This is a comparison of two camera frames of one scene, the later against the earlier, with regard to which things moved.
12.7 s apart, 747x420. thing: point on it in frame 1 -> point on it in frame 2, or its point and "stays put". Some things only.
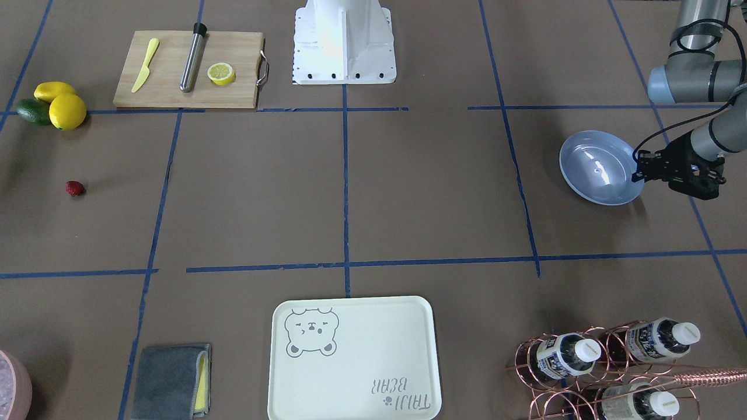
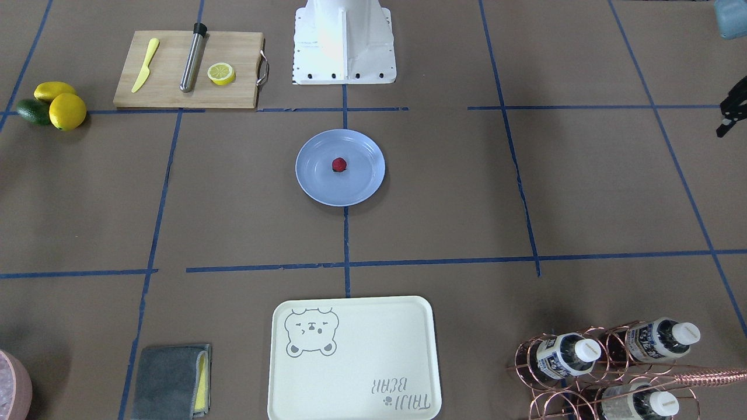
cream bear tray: (353, 358) stays put
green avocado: (34, 111) stays put
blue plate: (599, 167) -> (359, 182)
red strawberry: (74, 188) -> (339, 164)
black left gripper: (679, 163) -> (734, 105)
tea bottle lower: (637, 401) stays put
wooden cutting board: (161, 88) stays put
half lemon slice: (221, 73) stays put
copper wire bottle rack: (590, 374) stays put
